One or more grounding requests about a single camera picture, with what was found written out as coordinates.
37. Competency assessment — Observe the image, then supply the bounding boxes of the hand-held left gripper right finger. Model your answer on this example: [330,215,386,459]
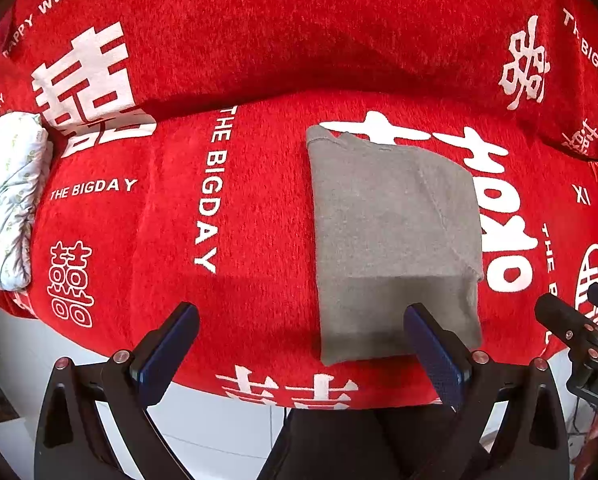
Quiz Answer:
[404,303,572,480]

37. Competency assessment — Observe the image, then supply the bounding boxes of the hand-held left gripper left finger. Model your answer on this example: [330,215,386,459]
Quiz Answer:
[34,302,201,480]

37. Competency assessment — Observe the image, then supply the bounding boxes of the grey sweater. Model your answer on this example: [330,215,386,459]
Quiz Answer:
[306,125,484,367]

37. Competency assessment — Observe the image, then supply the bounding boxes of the person's legs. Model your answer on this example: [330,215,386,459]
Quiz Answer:
[268,404,482,480]

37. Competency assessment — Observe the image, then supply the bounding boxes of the red printed blanket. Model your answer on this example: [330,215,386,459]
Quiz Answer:
[0,0,598,413]

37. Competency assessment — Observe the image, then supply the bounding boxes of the white patterned pillow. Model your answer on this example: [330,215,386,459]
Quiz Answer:
[0,112,50,292]

